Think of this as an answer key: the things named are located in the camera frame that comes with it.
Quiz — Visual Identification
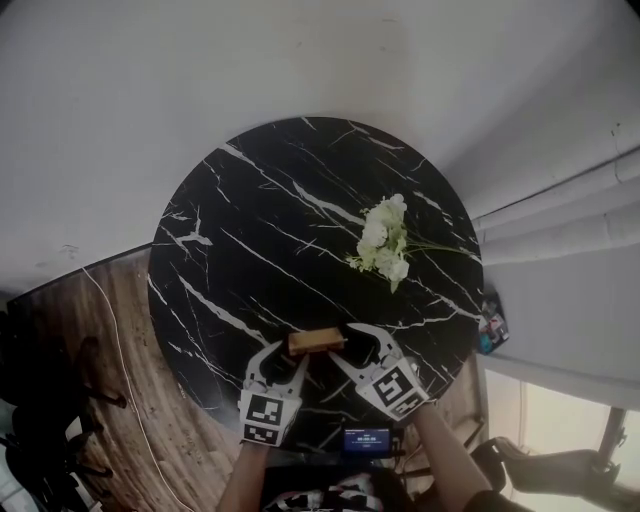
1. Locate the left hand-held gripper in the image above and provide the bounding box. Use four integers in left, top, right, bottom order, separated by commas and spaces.
238, 341, 311, 448

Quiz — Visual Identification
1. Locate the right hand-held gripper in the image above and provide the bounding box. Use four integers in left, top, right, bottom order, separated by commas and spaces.
326, 322, 432, 423

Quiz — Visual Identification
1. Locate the small wooden framed box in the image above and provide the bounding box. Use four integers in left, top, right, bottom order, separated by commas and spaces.
287, 325, 347, 358

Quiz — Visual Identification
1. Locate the person's left forearm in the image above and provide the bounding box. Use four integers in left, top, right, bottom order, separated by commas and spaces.
217, 440, 275, 512

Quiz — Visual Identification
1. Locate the person's right forearm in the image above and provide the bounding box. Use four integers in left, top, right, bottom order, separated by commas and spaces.
412, 402, 494, 512

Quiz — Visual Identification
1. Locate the round black marble table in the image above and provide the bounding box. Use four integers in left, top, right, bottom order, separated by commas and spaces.
147, 115, 485, 454

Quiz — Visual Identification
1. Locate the black device with blue screen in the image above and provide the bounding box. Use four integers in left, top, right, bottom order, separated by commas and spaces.
341, 426, 392, 455

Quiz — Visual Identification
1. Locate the black box of colourful items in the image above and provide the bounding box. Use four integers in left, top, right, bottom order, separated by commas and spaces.
476, 294, 512, 355

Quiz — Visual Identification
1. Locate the white artificial flower bunch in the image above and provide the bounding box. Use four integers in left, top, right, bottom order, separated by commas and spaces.
344, 193, 481, 295

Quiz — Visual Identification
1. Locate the black printed shirt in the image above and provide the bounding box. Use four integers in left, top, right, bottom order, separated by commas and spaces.
259, 462, 506, 512

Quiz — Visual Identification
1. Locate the dark framed window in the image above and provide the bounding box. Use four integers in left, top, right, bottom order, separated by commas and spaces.
517, 379, 640, 506

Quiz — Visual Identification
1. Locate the grey office chair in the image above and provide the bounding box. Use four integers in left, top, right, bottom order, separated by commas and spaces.
471, 433, 631, 512

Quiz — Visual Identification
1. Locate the black chair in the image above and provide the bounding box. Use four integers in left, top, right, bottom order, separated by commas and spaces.
0, 309, 129, 512

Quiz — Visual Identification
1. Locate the white floor cable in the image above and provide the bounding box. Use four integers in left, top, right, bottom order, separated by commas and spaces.
81, 266, 177, 512

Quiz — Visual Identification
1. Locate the white wall pipe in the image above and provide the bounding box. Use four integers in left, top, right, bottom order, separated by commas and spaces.
470, 152, 640, 224
477, 197, 640, 267

